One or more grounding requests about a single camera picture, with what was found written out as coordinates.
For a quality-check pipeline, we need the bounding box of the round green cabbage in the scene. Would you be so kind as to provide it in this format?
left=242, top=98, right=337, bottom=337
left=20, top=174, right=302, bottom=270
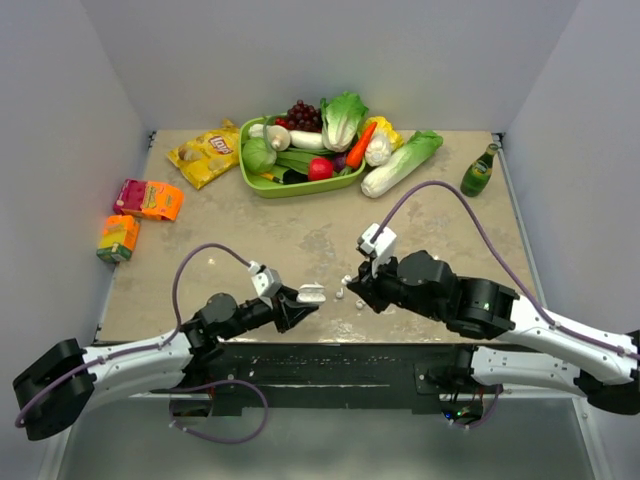
left=241, top=138, right=277, bottom=175

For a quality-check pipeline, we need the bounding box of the green lettuce head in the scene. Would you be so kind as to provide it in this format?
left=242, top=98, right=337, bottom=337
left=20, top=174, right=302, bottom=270
left=320, top=91, right=369, bottom=152

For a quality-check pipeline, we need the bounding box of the purple grapes bunch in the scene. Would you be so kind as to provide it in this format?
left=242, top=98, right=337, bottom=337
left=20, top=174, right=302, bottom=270
left=283, top=100, right=323, bottom=133

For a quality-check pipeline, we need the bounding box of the yellow Lays chips bag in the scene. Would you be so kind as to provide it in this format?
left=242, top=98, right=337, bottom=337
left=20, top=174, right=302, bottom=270
left=166, top=119, right=240, bottom=190

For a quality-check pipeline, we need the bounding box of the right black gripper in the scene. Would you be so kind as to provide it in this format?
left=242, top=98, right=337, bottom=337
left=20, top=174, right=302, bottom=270
left=347, top=248, right=445, bottom=321

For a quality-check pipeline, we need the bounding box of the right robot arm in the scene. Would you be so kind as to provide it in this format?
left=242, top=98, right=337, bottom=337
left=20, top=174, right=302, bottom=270
left=342, top=251, right=639, bottom=415

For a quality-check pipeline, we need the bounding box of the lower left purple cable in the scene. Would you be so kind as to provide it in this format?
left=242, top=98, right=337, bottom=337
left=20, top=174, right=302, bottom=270
left=168, top=374, right=270, bottom=444

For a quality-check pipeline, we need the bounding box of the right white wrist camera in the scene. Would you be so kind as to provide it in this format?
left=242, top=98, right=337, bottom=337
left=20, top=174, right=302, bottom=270
left=357, top=223, right=397, bottom=277

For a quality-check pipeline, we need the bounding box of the green glass bottle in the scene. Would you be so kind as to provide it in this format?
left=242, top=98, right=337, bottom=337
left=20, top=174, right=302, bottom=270
left=460, top=143, right=499, bottom=197

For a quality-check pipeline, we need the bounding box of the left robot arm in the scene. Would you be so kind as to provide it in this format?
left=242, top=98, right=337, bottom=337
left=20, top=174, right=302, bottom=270
left=12, top=284, right=326, bottom=441

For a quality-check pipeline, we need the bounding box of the white daikon radish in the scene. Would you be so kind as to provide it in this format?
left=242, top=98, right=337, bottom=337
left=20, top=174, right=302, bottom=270
left=289, top=130, right=324, bottom=150

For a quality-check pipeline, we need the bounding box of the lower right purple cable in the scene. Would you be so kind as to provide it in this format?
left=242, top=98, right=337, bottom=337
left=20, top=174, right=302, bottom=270
left=447, top=372, right=509, bottom=431

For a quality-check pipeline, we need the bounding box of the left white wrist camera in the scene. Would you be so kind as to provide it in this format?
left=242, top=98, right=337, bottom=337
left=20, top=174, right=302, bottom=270
left=248, top=261, right=282, bottom=308

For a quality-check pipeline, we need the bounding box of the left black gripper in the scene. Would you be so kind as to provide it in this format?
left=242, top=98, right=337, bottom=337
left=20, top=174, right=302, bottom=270
left=220, top=284, right=318, bottom=341

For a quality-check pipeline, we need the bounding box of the dark green leafy vegetable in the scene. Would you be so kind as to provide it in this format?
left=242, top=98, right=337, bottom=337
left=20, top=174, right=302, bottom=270
left=275, top=150, right=323, bottom=181

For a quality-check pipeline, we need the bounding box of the orange green juice box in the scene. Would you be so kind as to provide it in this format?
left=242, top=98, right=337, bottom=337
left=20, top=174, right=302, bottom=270
left=96, top=215, right=140, bottom=263

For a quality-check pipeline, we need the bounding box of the pink orange snack pack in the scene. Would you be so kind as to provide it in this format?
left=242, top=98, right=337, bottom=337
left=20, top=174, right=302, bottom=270
left=112, top=179, right=184, bottom=221

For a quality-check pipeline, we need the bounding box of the orange carrot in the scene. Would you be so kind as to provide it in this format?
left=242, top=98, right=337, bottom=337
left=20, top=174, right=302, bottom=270
left=345, top=122, right=377, bottom=170

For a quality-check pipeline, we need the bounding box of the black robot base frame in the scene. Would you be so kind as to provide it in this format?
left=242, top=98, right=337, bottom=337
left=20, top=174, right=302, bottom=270
left=177, top=343, right=496, bottom=424

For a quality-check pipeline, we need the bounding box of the beige mushroom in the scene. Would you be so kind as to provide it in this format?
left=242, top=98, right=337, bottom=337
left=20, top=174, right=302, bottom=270
left=263, top=125, right=291, bottom=152

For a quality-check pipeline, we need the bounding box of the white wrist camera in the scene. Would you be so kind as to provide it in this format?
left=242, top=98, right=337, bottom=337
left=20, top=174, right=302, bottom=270
left=248, top=261, right=282, bottom=308
left=357, top=223, right=397, bottom=277

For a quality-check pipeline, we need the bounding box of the green plastic tray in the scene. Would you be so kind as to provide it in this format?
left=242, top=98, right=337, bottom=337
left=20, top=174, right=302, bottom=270
left=238, top=117, right=365, bottom=199

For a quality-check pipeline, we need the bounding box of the purple onion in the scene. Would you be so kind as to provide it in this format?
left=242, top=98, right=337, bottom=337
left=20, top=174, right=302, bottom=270
left=331, top=152, right=348, bottom=173

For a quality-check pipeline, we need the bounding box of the large napa cabbage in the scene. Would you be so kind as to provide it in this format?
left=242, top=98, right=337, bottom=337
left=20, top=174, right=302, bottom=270
left=361, top=130, right=444, bottom=199

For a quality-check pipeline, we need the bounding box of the white oval charging case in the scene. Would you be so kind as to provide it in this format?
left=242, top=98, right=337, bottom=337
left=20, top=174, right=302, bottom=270
left=296, top=283, right=326, bottom=305

